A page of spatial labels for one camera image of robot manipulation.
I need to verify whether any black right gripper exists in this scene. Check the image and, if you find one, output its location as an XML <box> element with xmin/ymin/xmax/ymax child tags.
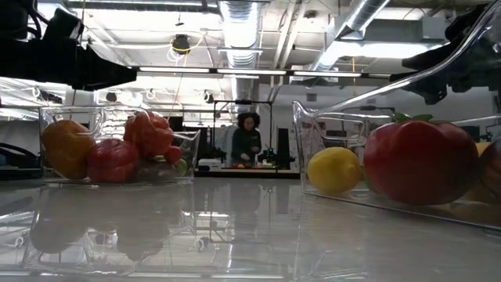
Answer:
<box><xmin>389</xmin><ymin>3</ymin><xmax>501</xmax><ymax>106</ymax></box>

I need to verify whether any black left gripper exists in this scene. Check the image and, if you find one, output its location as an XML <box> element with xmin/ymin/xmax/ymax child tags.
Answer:
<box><xmin>0</xmin><ymin>37</ymin><xmax>139</xmax><ymax>92</ymax></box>

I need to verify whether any orange-red bell pepper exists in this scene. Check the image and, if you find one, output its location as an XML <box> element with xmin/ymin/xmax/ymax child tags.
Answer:
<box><xmin>123</xmin><ymin>110</ymin><xmax>176</xmax><ymax>160</ymax></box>

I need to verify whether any orange bell pepper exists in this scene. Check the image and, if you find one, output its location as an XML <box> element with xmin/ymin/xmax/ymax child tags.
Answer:
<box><xmin>41</xmin><ymin>119</ymin><xmax>97</xmax><ymax>180</ymax></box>

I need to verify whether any red bell pepper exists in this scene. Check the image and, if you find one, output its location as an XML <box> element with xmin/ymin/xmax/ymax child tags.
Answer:
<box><xmin>86</xmin><ymin>138</ymin><xmax>140</xmax><ymax>183</ymax></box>

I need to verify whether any red round apple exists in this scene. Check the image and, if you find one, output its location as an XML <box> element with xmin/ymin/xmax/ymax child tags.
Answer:
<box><xmin>362</xmin><ymin>113</ymin><xmax>481</xmax><ymax>206</ymax></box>

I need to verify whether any yellow orange mango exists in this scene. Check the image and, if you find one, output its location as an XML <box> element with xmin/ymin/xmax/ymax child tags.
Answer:
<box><xmin>461</xmin><ymin>141</ymin><xmax>501</xmax><ymax>205</ymax></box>

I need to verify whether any small red tomato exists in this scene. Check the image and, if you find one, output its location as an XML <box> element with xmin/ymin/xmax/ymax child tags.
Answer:
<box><xmin>163</xmin><ymin>145</ymin><xmax>183</xmax><ymax>165</ymax></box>

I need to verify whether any dark purple eggplant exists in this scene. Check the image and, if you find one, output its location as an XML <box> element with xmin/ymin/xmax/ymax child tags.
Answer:
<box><xmin>135</xmin><ymin>161</ymin><xmax>179</xmax><ymax>183</ymax></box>

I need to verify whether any green cucumber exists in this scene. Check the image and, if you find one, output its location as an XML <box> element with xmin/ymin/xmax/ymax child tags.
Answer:
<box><xmin>174</xmin><ymin>157</ymin><xmax>189</xmax><ymax>178</ymax></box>

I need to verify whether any yellow lemon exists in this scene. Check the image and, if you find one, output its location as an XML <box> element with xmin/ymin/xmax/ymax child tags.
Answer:
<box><xmin>306</xmin><ymin>146</ymin><xmax>363</xmax><ymax>194</ymax></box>

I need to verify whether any ceiling strip light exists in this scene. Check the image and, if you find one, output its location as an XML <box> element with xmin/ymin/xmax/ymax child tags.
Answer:
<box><xmin>292</xmin><ymin>70</ymin><xmax>363</xmax><ymax>78</ymax></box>
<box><xmin>139</xmin><ymin>66</ymin><xmax>211</xmax><ymax>74</ymax></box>
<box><xmin>216</xmin><ymin>68</ymin><xmax>287</xmax><ymax>76</ymax></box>

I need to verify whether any clear plastic basket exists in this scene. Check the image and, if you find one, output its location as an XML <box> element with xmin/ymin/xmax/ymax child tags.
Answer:
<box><xmin>292</xmin><ymin>0</ymin><xmax>501</xmax><ymax>232</ymax></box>
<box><xmin>38</xmin><ymin>104</ymin><xmax>201</xmax><ymax>185</ymax></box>

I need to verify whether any dark background furniture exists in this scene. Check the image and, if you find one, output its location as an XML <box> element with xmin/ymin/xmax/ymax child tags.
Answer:
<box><xmin>0</xmin><ymin>141</ymin><xmax>42</xmax><ymax>181</ymax></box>

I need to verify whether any white box device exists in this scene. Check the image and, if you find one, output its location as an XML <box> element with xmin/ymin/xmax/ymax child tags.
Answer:
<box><xmin>197</xmin><ymin>157</ymin><xmax>224</xmax><ymax>172</ymax></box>

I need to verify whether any person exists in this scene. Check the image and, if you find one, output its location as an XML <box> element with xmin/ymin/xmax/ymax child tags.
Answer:
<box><xmin>230</xmin><ymin>112</ymin><xmax>262</xmax><ymax>165</ymax></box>

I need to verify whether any wooden background table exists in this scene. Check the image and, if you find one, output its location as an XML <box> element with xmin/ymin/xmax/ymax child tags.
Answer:
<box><xmin>194</xmin><ymin>168</ymin><xmax>301</xmax><ymax>179</ymax></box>

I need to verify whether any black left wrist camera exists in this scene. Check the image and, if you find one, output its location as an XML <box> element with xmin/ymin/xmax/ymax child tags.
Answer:
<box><xmin>41</xmin><ymin>7</ymin><xmax>85</xmax><ymax>42</ymax></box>

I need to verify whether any black ceiling camera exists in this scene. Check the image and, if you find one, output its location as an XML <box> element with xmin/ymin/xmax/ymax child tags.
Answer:
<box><xmin>171</xmin><ymin>34</ymin><xmax>192</xmax><ymax>55</ymax></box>

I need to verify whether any slanted silver ventilation duct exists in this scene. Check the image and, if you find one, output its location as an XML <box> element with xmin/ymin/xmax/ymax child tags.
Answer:
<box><xmin>311</xmin><ymin>0</ymin><xmax>392</xmax><ymax>74</ymax></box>

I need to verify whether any black metal background frame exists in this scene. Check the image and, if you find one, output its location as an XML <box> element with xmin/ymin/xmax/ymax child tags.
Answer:
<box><xmin>213</xmin><ymin>99</ymin><xmax>274</xmax><ymax>157</ymax></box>

